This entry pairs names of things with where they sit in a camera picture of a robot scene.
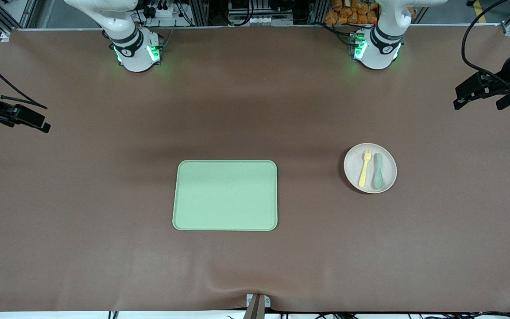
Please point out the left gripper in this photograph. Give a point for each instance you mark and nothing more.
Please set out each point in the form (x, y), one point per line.
(508, 75)

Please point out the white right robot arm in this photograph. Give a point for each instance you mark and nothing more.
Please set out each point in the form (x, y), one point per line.
(135, 53)

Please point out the silver table edge bracket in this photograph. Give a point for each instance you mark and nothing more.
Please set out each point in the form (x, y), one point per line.
(267, 301)

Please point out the brown camera mount post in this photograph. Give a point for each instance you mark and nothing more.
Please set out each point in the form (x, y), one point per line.
(255, 310)

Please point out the yellow plastic fork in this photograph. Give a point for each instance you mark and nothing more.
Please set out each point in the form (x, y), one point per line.
(364, 175)

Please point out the orange packaged snacks pile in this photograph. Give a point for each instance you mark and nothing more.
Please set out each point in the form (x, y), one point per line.
(348, 13)

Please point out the light green rectangular tray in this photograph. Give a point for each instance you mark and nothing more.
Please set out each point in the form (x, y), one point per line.
(224, 195)

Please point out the brown table cover mat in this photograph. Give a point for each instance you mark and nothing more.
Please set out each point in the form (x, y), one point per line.
(82, 221)

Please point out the grey-green plastic spoon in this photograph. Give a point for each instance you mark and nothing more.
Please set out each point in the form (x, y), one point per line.
(379, 181)

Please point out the white power strip with plugs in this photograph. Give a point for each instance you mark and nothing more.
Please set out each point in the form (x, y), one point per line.
(164, 11)

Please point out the white long socket strip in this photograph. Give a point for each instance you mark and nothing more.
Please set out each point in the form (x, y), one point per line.
(259, 21)

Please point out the beige round plate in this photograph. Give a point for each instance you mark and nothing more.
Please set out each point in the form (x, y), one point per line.
(352, 170)

